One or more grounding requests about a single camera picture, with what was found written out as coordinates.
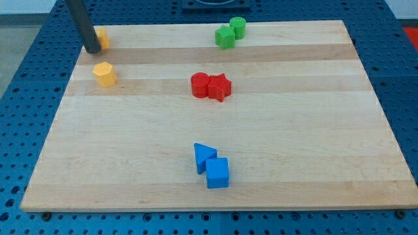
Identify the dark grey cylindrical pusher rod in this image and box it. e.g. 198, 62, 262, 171
65, 0, 101, 54

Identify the red circle block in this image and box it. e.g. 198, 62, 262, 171
191, 72, 210, 99

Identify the green star block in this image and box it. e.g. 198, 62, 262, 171
215, 25, 235, 50

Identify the green circle block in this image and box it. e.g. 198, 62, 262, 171
229, 16, 246, 40

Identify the red star block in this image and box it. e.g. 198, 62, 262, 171
208, 73, 232, 102

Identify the yellow block behind rod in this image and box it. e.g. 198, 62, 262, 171
95, 27, 110, 50

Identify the yellow hexagon block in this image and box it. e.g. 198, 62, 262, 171
93, 62, 117, 87

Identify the light wooden board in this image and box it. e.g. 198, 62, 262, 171
20, 20, 417, 212

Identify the blue triangle block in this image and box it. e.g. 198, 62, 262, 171
193, 143, 217, 174

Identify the blue cube block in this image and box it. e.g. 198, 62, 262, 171
206, 158, 229, 189

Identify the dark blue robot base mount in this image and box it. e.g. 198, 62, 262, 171
180, 0, 252, 11

